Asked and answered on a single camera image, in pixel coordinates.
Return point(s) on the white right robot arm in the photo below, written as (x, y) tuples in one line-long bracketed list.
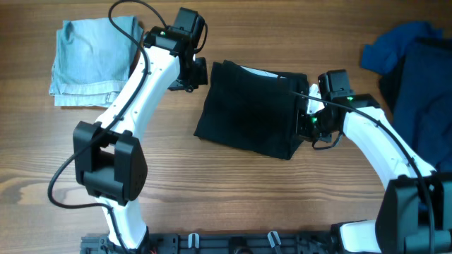
[(415, 214)]

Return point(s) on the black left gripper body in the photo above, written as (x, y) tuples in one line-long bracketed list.
[(191, 78)]

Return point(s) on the black shorts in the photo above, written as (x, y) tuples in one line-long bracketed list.
[(251, 109)]

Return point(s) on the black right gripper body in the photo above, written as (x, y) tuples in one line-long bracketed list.
[(313, 127)]

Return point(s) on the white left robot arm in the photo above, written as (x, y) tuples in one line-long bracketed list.
[(111, 165)]

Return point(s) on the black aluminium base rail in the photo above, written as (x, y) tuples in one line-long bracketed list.
[(304, 242)]

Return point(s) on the dark blue garment pile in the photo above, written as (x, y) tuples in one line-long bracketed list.
[(414, 62)]

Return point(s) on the folded light blue denim garment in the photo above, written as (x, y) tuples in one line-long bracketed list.
[(92, 63)]

